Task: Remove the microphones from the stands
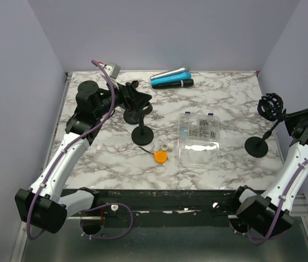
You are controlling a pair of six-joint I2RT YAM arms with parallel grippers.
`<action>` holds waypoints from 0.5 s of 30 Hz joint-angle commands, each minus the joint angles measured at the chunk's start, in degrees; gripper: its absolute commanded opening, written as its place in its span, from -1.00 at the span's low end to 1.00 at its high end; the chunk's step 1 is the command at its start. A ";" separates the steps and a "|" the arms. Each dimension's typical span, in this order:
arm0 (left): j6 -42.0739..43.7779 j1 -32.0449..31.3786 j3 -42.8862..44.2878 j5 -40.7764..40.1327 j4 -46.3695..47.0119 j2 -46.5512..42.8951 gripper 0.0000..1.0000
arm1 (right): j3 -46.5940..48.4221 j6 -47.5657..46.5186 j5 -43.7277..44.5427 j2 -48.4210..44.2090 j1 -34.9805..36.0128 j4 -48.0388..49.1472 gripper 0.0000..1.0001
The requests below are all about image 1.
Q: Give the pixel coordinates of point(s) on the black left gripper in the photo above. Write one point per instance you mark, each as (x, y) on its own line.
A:
(140, 99)

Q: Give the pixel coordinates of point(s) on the black fork clip mic stand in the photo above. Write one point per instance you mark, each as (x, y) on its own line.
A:
(131, 117)

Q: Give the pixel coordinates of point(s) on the black ring clip mic stand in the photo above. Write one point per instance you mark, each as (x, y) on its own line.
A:
(143, 135)

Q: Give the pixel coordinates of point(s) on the black microphone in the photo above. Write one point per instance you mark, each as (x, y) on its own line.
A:
(175, 84)

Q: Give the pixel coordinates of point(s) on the silver microphone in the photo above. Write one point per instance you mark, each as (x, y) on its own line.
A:
(179, 70)

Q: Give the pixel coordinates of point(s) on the blue microphone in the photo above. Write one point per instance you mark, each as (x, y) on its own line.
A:
(172, 78)

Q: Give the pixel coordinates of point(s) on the black shock mount mic stand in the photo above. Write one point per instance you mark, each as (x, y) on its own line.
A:
(271, 109)

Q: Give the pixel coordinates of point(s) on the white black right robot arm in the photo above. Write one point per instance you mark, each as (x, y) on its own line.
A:
(267, 214)

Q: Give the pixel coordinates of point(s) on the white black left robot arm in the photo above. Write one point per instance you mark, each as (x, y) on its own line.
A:
(42, 204)

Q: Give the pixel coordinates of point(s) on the white plastic fitting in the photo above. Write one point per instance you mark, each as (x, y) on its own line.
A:
(170, 147)

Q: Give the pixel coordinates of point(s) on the clear plastic screw box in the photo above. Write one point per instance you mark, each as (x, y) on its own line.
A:
(198, 144)

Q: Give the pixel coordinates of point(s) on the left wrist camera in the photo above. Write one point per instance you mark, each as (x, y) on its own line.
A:
(112, 70)

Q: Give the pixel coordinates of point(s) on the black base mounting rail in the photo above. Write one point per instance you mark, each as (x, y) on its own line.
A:
(163, 208)

